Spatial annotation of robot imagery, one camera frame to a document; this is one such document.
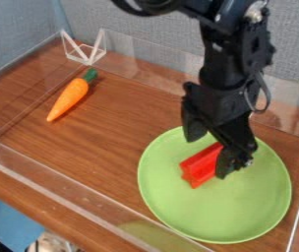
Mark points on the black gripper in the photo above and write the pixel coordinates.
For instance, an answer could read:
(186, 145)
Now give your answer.
(221, 112)

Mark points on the red rectangular block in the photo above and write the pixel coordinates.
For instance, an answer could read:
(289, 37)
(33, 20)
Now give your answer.
(199, 166)

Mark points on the green round plate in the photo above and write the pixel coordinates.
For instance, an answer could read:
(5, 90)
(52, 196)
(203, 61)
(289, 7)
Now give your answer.
(226, 211)

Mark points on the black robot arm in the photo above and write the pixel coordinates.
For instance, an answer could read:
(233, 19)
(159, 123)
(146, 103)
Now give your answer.
(233, 25)

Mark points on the orange toy carrot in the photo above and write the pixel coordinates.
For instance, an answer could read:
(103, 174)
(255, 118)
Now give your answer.
(72, 94)

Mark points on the clear acrylic enclosure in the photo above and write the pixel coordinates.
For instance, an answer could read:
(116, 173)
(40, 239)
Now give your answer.
(68, 172)

